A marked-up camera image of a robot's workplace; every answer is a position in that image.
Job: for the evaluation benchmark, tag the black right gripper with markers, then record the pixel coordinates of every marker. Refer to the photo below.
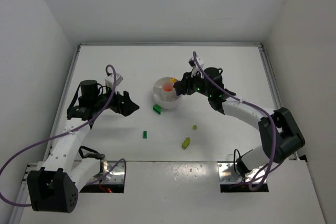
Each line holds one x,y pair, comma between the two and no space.
186,86

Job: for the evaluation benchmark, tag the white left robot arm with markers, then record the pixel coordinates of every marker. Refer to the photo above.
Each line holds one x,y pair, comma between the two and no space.
56,185

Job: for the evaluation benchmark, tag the lime green curved lego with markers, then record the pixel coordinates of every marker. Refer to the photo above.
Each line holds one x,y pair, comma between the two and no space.
186,143

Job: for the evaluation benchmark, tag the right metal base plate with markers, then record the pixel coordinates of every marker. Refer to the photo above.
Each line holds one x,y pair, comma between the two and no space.
227,175

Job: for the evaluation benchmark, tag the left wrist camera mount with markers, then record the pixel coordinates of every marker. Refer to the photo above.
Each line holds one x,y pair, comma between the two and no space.
113,80

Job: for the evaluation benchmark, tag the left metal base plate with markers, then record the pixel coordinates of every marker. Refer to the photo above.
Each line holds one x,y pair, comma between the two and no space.
115,176

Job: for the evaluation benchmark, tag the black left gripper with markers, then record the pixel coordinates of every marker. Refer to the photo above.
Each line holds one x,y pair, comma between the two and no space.
122,103

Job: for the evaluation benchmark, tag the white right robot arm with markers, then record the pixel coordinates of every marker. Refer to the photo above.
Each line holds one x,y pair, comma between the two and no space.
279,133

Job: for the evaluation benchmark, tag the metal base plate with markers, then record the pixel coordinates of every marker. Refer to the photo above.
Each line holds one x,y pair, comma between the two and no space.
227,175
115,176

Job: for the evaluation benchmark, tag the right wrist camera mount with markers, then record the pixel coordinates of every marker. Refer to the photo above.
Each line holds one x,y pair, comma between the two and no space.
197,64

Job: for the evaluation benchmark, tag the white round divided container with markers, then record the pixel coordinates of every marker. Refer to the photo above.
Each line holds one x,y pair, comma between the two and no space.
166,100

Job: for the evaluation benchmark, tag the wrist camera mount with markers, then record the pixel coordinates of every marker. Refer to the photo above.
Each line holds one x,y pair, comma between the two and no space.
113,80
197,64

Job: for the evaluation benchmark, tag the dark green lego wedge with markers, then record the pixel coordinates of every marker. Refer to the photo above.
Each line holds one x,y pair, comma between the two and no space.
157,109

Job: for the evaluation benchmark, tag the small orange lego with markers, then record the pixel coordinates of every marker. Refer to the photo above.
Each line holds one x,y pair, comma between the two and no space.
167,86

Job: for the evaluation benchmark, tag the blue lego brick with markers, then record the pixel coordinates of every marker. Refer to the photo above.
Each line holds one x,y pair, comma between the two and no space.
177,92

